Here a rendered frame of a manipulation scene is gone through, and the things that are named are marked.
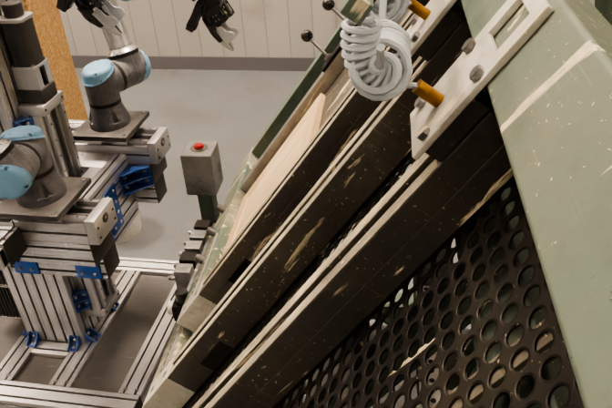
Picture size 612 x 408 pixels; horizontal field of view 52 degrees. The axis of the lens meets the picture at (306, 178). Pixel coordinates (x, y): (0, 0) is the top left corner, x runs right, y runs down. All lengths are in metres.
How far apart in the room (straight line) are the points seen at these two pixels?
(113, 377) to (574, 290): 2.35
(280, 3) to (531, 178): 4.96
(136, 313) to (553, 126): 2.50
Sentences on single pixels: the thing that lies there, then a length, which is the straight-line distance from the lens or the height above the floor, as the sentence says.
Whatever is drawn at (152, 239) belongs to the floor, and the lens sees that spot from 3.60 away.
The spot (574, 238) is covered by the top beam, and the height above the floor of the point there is 1.85.
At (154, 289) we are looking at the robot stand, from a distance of 2.94.
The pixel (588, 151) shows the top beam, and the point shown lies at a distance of 0.43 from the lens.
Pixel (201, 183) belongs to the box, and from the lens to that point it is 2.45.
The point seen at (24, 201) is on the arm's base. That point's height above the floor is 1.06.
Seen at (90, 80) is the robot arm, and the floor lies 1.24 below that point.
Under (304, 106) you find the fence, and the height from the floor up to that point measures 1.22.
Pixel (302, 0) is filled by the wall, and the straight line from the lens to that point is 5.32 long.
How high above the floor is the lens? 2.08
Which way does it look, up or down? 32 degrees down
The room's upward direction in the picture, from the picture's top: 4 degrees counter-clockwise
